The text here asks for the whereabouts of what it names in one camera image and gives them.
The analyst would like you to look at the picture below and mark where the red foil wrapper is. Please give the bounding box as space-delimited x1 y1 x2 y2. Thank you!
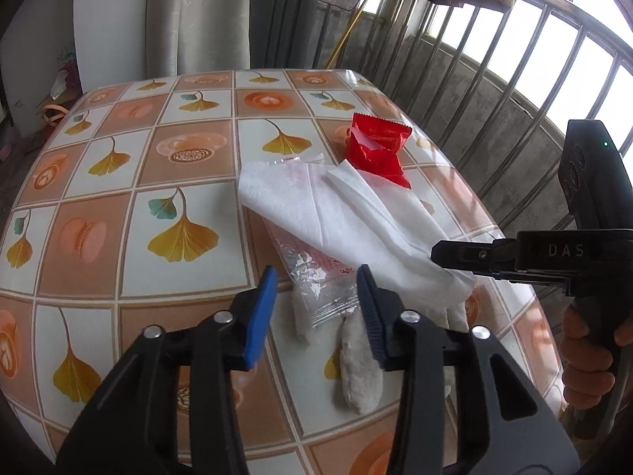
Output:
343 113 412 190

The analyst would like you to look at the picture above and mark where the grey patterned panel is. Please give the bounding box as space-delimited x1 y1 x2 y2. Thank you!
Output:
147 0 253 77

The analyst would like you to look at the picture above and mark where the red bag with orange handles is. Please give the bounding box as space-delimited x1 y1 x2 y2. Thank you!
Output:
40 101 67 132

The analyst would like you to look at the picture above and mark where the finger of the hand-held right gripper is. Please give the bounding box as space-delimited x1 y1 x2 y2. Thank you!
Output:
430 238 517 278

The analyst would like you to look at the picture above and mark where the white paper tissue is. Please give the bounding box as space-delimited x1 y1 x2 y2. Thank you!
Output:
238 161 476 332

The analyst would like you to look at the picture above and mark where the person's right hand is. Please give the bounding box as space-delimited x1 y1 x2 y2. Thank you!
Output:
563 304 633 409

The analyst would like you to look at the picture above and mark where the white board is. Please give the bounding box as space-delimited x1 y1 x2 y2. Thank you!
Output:
74 0 152 95

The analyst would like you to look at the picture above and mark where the metal window railing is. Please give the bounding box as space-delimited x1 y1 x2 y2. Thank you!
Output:
316 0 633 248

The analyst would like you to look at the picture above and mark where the dark metal frame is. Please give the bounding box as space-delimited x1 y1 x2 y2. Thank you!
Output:
250 0 327 67

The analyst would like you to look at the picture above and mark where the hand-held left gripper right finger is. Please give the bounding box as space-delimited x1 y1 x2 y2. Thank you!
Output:
356 264 579 475

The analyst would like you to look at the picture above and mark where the large white rice cracker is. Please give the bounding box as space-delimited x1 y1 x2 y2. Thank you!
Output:
337 314 384 415

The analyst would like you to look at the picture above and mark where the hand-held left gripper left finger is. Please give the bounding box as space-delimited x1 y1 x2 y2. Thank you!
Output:
55 264 279 475

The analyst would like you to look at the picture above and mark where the clear plastic wrapper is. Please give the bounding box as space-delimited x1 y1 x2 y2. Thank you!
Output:
264 155 361 328

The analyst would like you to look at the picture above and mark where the ginkgo leaf printed tablecloth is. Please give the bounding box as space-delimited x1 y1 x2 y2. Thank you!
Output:
0 68 565 475

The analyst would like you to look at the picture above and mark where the yellow pole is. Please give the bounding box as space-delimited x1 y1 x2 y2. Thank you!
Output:
324 0 374 67

